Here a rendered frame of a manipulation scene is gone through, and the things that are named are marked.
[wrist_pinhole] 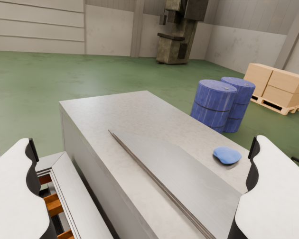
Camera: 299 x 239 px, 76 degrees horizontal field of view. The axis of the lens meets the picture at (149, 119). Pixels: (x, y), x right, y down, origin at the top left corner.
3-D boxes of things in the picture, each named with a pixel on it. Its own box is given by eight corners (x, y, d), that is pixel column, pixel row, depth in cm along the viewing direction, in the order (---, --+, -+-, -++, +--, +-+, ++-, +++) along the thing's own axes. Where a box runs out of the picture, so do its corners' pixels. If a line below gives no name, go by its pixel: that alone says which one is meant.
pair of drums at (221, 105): (251, 135, 324) (272, 89, 286) (200, 145, 276) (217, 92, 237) (222, 116, 377) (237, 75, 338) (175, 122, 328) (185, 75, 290)
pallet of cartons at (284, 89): (256, 91, 571) (269, 63, 532) (304, 112, 467) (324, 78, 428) (234, 93, 529) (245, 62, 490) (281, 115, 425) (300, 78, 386)
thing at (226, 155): (228, 169, 73) (231, 163, 72) (207, 154, 80) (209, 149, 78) (243, 159, 81) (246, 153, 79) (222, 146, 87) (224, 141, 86)
